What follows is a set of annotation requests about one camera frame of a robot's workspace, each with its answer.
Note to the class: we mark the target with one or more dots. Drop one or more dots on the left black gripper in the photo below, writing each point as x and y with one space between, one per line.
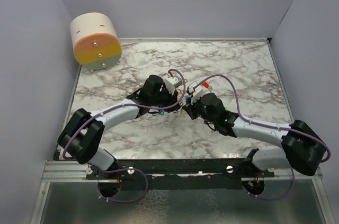
172 99

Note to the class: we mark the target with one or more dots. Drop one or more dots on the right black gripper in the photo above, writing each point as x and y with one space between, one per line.
189 108

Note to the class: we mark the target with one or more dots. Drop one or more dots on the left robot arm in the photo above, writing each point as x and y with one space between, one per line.
82 134

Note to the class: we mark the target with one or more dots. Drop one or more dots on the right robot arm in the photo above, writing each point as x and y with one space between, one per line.
296 145

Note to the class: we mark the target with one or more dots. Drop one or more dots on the red key tag far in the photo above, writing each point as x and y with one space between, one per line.
206 85

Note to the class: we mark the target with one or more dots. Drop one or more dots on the pastel three-drawer cylinder box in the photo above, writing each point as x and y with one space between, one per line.
95 43

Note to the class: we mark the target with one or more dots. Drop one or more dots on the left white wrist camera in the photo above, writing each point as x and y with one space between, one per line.
172 83

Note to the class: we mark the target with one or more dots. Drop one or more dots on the black mounting rail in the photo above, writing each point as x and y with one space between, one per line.
180 174

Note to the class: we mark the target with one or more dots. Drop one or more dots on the aluminium extrusion frame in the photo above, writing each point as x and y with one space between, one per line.
64 171

